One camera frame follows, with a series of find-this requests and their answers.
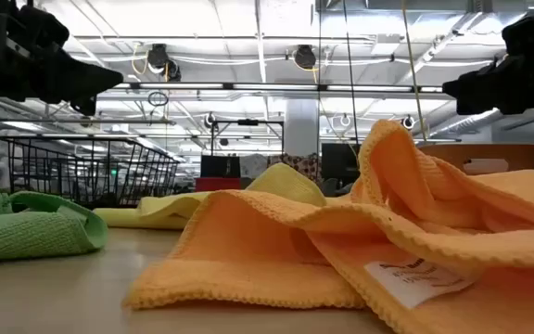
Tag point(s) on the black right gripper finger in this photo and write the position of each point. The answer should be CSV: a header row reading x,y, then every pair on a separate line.
x,y
480,95
485,72

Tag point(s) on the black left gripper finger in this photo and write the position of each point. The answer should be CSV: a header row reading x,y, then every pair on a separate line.
x,y
77,83
86,62

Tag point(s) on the green microfiber towel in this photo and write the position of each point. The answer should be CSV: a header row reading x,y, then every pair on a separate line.
x,y
40,232

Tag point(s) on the yellow microfiber towel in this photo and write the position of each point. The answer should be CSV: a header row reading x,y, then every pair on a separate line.
x,y
285,185

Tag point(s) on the orange microfiber towel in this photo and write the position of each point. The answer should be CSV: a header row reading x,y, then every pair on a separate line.
x,y
248,241

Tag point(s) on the orange plastic basket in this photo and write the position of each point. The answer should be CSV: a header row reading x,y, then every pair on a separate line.
x,y
443,158

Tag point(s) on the black monitor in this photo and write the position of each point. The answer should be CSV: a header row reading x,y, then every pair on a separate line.
x,y
220,167
339,162

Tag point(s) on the red plastic bin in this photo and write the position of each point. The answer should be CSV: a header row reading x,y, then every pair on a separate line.
x,y
218,184

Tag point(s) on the long ceiling light strip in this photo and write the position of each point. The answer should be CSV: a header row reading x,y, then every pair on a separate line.
x,y
271,86

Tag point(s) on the black metal stand frame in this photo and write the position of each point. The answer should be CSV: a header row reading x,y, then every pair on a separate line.
x,y
248,122

